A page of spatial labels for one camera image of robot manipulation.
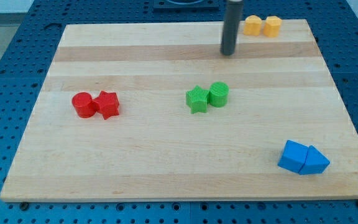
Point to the green star block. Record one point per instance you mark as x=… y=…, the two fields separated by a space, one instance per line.
x=197 y=99

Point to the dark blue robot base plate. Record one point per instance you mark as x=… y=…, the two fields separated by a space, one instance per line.
x=159 y=5

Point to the blue cube block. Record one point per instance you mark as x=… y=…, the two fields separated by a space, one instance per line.
x=293 y=156

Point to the blue triangle block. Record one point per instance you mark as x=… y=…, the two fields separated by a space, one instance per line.
x=315 y=162

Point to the yellow hexagon block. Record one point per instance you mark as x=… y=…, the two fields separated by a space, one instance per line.
x=272 y=26

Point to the yellow heart block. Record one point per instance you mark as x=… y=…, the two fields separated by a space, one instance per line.
x=252 y=25

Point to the green cylinder block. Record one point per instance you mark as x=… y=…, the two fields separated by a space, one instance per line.
x=218 y=94

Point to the red star block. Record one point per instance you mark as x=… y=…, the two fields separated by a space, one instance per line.
x=107 y=104

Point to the red cylinder block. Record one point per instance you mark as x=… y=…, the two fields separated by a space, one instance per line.
x=83 y=105

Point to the light wooden board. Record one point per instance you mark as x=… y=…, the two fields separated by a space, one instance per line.
x=279 y=89

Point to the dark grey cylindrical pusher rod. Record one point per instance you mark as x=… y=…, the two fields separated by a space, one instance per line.
x=232 y=18

